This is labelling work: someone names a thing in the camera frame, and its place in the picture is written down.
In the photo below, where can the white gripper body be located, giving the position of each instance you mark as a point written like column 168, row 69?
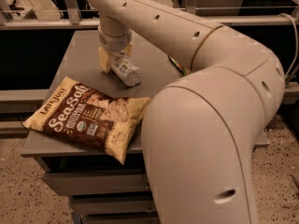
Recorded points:
column 113, row 43

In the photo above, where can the clear blue plastic bottle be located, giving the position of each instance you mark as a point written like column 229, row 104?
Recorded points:
column 126, row 69

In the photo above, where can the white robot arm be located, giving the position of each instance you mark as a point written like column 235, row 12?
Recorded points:
column 198, row 133

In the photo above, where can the green snack pouch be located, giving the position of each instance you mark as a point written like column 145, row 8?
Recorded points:
column 182, row 69

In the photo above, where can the yellow brown chips bag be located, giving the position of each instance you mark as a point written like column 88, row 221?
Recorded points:
column 84, row 115

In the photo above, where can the grey drawer cabinet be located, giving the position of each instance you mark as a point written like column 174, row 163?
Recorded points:
column 98, row 183

